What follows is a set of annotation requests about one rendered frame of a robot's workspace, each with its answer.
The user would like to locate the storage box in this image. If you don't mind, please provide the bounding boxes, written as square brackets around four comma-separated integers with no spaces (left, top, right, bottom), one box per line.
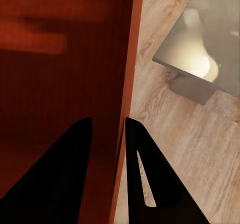
[0,0,143,224]

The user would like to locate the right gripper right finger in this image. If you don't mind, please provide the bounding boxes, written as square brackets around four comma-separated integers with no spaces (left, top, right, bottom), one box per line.
[125,117,210,224]

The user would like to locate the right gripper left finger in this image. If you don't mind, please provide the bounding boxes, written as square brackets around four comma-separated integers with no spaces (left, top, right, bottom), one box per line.
[0,117,93,224]

